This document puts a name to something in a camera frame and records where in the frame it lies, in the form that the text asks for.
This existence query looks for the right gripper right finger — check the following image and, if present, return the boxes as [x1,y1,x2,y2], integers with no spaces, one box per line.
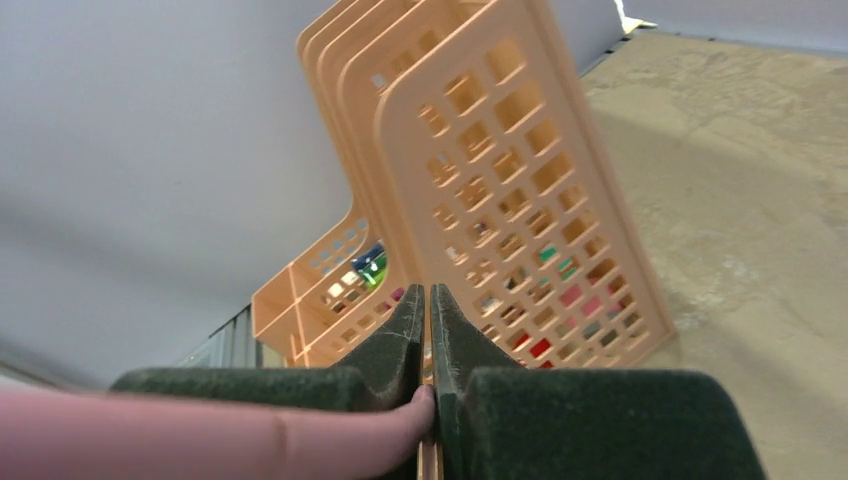
[430,284,766,479]

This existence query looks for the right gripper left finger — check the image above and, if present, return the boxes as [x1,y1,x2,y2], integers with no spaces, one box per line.
[110,284,426,413]

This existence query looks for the pink wired headphones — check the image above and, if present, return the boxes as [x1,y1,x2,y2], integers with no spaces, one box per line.
[1,385,436,479]

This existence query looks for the peach plastic desk organizer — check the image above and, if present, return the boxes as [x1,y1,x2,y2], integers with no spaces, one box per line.
[252,1,675,368]

